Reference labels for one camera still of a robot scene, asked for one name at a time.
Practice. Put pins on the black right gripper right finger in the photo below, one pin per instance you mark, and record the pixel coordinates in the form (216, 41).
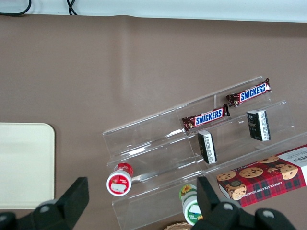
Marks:
(211, 210)

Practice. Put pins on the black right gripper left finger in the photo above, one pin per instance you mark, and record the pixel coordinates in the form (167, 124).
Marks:
(72, 203)

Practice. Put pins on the oval wicker basket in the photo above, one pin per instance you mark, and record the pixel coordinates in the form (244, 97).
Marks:
(178, 226)

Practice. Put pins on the beige plastic tray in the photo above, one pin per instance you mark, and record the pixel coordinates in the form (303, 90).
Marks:
(24, 165)

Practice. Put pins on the green cap yoghurt bottle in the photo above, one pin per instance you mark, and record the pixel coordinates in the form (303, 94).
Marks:
(188, 203)

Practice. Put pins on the red cap yoghurt bottle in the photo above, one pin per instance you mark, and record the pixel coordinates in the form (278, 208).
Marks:
(119, 183)

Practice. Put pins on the red tartan cookie box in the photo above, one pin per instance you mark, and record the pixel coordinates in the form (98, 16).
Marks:
(263, 182)

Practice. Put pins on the small black box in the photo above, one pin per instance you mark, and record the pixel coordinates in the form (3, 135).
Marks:
(207, 147)
(259, 125)

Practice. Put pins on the clear acrylic tiered stand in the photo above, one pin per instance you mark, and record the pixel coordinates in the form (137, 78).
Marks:
(235, 148)
(148, 153)

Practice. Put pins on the Snickers chocolate bar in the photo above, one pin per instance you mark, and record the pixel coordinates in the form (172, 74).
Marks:
(250, 93)
(206, 117)

